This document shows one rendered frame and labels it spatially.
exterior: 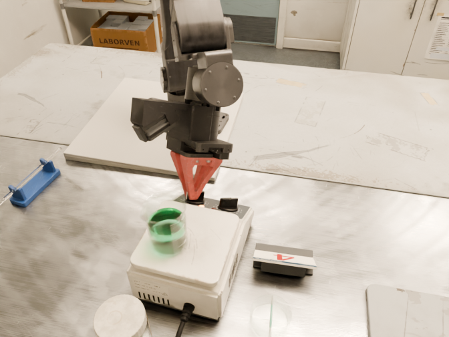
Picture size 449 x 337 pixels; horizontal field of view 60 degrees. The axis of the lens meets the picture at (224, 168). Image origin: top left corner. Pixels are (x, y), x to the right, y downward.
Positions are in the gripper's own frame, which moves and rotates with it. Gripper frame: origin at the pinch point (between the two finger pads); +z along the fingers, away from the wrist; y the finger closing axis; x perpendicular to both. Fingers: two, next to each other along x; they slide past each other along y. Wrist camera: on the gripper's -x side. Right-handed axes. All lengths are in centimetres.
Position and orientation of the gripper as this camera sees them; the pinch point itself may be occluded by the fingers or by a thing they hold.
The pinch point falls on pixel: (192, 193)
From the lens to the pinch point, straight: 62.7
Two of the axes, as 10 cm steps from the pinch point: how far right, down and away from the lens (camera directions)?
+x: 8.1, -0.1, 5.9
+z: -1.3, 9.7, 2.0
